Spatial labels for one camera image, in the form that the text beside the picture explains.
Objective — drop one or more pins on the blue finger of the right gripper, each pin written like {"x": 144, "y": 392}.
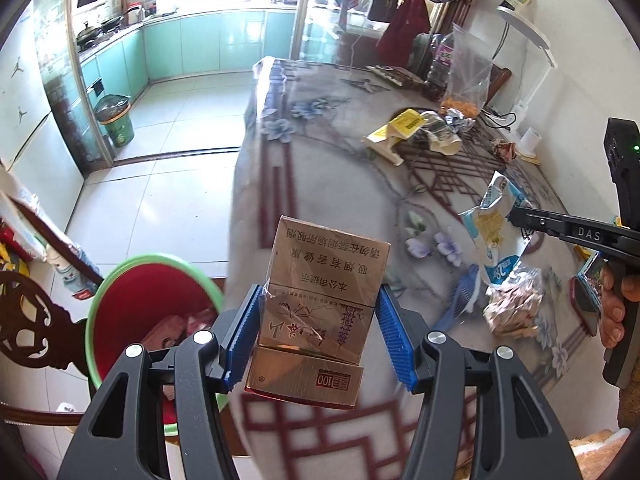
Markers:
{"x": 544, "y": 221}

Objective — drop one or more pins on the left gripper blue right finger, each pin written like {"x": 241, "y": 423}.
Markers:
{"x": 517, "y": 435}

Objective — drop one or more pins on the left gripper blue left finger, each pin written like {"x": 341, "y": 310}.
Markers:
{"x": 122, "y": 434}

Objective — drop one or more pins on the blue white snack bag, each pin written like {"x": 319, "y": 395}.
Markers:
{"x": 499, "y": 244}

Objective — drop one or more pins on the red paper wrapper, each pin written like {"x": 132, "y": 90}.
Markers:
{"x": 504, "y": 150}

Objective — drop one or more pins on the brown paper wrapper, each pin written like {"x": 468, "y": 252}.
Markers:
{"x": 513, "y": 305}

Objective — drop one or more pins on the silver foil wrapper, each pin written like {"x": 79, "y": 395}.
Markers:
{"x": 457, "y": 121}

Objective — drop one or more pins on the yellow medicine box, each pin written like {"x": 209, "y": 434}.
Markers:
{"x": 400, "y": 129}

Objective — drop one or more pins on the crushed patterned paper cup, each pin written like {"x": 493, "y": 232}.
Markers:
{"x": 440, "y": 136}

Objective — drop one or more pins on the black hanging shoulder bag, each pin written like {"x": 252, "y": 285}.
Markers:
{"x": 382, "y": 11}

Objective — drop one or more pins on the green kitchen trash can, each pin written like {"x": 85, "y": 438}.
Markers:
{"x": 113, "y": 113}

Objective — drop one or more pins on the teal kitchen cabinets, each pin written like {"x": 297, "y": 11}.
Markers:
{"x": 188, "y": 45}

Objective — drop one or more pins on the person's right hand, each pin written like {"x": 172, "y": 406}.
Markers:
{"x": 613, "y": 309}

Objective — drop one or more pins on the teal photo card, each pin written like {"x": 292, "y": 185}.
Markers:
{"x": 590, "y": 277}

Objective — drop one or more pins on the red cased smartphone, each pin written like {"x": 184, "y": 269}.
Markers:
{"x": 585, "y": 309}

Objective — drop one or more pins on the white paper cup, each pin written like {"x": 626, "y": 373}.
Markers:
{"x": 528, "y": 143}

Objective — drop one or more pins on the dark carved wooden chair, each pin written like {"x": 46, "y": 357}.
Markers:
{"x": 57, "y": 341}

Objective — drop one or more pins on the wooden chair behind table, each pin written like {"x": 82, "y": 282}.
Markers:
{"x": 498, "y": 78}

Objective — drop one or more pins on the red bin with green rim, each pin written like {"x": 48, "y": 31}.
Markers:
{"x": 134, "y": 297}

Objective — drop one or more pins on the clear bag of orange snacks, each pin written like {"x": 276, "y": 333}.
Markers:
{"x": 469, "y": 74}

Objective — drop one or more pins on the dark snack packet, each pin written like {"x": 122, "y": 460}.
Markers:
{"x": 398, "y": 76}

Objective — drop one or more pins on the white desk lamp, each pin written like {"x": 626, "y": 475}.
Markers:
{"x": 538, "y": 63}

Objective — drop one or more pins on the floral patterned tablecloth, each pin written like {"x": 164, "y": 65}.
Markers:
{"x": 303, "y": 156}

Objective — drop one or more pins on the hanging dark red garment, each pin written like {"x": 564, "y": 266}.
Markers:
{"x": 410, "y": 20}

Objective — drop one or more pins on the white two-door refrigerator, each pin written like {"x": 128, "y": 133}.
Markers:
{"x": 32, "y": 147}

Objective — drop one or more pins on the black wok on stove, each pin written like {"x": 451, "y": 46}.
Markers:
{"x": 89, "y": 37}

